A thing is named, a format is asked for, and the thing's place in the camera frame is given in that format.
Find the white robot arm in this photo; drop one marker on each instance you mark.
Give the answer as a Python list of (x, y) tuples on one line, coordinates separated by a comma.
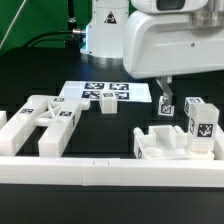
[(104, 34)]

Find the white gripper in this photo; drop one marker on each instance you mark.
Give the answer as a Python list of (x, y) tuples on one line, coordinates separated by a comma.
[(167, 44)]

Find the white chair back frame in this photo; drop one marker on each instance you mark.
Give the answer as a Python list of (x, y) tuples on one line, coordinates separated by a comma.
[(59, 115)]

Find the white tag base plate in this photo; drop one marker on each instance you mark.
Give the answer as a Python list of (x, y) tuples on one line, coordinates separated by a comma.
[(125, 91)]

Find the white tagged cube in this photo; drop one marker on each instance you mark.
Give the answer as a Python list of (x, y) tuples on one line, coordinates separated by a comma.
[(165, 110), (189, 101)]

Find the thin grey rod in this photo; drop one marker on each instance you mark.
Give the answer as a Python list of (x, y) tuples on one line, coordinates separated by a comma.
[(2, 42)]

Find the white rail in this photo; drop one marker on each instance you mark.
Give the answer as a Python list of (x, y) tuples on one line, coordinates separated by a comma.
[(111, 172), (219, 144)]

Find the white tagged cube left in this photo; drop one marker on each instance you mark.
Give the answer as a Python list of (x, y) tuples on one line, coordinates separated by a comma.
[(165, 110)]

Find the white chair seat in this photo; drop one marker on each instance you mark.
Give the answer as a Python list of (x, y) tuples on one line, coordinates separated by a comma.
[(166, 142)]

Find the white left block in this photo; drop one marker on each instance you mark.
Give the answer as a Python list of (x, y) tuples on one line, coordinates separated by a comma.
[(3, 118)]

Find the white right rail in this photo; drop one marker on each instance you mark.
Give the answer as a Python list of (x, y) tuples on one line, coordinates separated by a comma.
[(219, 144)]

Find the white front rail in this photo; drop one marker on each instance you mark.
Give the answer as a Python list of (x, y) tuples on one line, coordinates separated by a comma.
[(111, 172)]

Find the white tagged cube right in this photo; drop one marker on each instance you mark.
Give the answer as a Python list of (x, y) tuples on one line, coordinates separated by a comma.
[(189, 101)]

